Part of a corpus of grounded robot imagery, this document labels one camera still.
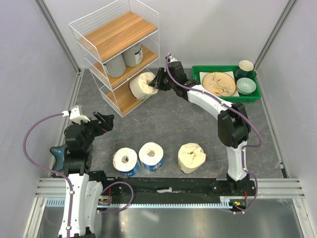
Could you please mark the blue wrapped roll right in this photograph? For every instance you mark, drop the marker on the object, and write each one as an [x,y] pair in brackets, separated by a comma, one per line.
[151,156]

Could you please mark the blue grey cable duct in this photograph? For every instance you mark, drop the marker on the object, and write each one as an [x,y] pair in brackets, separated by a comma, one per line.
[223,203]

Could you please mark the blue wrapped roll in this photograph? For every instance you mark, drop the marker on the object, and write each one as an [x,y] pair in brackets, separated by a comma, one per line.
[125,160]
[151,156]

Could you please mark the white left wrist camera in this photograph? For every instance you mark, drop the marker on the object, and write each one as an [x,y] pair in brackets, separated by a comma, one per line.
[75,115]

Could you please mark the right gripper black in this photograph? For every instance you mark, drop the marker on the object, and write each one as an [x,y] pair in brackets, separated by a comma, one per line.
[161,72]

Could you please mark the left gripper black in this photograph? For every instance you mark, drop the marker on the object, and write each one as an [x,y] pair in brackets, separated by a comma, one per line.
[108,120]

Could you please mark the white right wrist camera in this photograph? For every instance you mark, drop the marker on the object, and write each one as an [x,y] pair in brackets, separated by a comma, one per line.
[171,59]

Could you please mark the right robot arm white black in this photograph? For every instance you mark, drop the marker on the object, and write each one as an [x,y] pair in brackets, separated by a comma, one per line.
[233,131]

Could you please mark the blue wrapped roll left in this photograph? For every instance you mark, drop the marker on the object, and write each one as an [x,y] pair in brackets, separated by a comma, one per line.
[125,160]

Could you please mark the dark green ceramic cup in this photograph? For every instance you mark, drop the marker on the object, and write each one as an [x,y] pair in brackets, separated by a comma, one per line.
[245,70]

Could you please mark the light green ceramic bowl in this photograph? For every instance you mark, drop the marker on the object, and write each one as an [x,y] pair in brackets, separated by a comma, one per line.
[245,86]

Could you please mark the decorated ceramic plate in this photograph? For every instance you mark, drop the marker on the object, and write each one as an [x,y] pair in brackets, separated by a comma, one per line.
[219,83]

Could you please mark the green plastic tray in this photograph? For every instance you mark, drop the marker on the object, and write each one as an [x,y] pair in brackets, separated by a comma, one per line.
[199,71]

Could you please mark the grey paper towel roll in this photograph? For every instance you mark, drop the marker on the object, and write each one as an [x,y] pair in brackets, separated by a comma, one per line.
[133,56]

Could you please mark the aluminium frame rail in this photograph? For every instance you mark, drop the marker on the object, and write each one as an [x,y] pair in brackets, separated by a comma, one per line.
[267,188]

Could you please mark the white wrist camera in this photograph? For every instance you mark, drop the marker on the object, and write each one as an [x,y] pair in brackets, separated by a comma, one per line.
[171,59]
[75,115]

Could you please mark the cream roll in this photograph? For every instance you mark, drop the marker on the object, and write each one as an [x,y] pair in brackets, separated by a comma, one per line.
[190,157]
[140,86]

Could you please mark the blue star shaped dish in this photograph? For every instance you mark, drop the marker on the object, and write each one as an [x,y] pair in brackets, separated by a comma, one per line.
[58,153]

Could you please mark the white wire wooden shelf rack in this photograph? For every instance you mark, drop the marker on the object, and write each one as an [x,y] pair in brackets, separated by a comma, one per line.
[109,32]

